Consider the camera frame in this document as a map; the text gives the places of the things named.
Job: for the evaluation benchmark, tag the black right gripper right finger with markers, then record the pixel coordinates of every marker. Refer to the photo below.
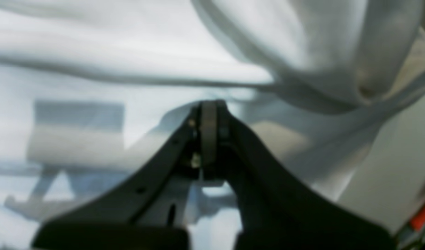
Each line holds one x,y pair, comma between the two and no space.
277,210

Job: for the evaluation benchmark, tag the white t-shirt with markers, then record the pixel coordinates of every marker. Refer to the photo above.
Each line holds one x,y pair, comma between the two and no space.
90,90

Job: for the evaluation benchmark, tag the orange grey pliers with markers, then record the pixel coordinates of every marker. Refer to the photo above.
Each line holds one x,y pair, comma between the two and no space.
412,235

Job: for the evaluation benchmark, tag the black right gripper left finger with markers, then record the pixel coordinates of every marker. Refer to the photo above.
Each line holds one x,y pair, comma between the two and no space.
145,212

